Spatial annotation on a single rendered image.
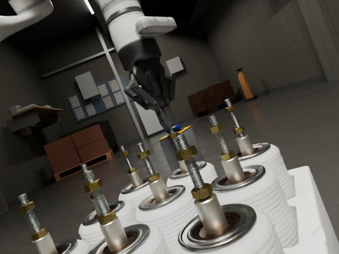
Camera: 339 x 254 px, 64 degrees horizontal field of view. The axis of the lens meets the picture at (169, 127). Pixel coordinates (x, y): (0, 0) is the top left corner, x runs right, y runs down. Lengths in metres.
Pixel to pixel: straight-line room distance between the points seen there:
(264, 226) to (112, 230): 0.16
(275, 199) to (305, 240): 0.05
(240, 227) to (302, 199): 0.20
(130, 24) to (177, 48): 7.33
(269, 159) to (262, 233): 0.22
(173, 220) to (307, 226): 0.16
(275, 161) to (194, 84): 7.26
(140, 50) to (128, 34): 0.03
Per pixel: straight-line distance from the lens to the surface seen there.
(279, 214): 0.36
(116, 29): 0.51
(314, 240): 0.35
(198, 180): 0.25
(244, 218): 0.26
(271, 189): 0.35
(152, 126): 6.75
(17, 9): 0.83
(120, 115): 7.57
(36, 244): 0.41
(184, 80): 7.66
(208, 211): 0.25
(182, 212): 0.39
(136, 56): 0.49
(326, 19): 3.53
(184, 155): 0.24
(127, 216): 0.46
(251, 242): 0.24
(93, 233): 0.46
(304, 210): 0.41
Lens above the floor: 0.36
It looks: 3 degrees down
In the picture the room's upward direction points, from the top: 22 degrees counter-clockwise
